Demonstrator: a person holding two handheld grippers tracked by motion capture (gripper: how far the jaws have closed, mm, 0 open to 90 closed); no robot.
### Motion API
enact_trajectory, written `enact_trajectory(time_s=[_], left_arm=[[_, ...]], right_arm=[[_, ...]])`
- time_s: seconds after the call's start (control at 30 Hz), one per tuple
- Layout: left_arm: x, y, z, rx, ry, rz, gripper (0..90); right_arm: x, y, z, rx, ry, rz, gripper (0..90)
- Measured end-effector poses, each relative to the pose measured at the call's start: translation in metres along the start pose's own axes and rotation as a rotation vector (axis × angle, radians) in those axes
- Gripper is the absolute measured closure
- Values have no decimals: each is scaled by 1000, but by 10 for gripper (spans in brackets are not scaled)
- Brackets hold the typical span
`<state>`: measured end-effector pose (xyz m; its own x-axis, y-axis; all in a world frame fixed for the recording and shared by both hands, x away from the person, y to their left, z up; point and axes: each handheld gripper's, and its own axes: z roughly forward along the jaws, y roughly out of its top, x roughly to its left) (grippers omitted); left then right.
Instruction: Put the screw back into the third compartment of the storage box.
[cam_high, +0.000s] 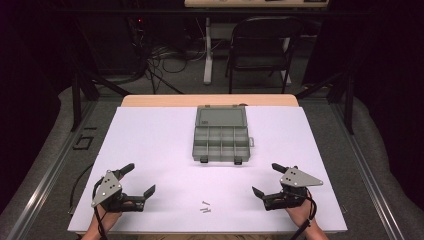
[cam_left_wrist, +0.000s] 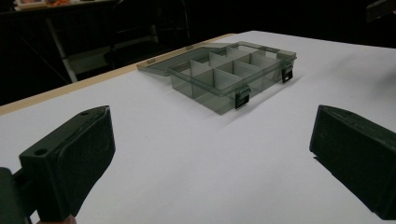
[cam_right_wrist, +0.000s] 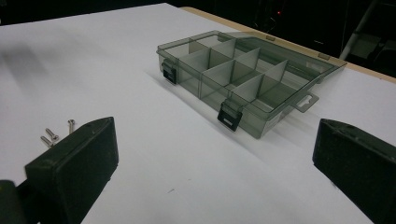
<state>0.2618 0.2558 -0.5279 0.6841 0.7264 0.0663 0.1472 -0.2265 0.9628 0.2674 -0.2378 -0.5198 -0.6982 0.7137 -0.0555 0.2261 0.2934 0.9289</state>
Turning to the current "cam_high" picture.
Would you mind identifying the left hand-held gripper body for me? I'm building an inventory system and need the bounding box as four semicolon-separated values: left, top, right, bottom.
91;169;148;213

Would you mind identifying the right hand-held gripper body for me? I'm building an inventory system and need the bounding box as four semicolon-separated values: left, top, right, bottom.
262;166;324;212

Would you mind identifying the grey compartment organizer box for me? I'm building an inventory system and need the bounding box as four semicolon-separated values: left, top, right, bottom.
191;104;256;166

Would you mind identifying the person's right hand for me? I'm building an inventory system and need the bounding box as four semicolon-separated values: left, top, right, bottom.
284;190;317;228

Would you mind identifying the person's left hand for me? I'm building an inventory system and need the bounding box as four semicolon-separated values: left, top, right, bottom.
95;199;135;232

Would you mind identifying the white board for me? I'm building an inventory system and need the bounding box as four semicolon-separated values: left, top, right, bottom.
67;105;349;234

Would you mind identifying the wooden table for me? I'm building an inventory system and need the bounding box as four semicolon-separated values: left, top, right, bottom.
75;93;338;240

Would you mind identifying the black metal stand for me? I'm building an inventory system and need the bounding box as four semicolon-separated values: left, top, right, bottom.
70;68;132;133
294;70;355;136

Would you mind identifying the black folding chair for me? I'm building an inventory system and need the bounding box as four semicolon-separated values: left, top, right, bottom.
224;15;306;95

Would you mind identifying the white-legged desk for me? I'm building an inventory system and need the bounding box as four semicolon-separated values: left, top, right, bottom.
183;0;330;86

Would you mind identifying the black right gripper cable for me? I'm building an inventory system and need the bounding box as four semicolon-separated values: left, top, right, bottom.
289;190;318;240

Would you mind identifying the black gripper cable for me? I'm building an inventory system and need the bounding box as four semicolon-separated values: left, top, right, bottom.
289;190;318;240
91;176;109;240

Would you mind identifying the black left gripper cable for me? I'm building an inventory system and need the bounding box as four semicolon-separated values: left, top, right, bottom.
91;176;109;240

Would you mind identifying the black floor cable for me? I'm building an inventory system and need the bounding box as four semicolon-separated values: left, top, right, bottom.
68;162;95;210

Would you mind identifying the aluminium floor rail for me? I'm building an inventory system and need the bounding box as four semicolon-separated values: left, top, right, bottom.
5;99;98;240
329;99;407;240

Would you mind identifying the bundle of floor cables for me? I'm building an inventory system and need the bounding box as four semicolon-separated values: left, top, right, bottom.
125;16;208;95

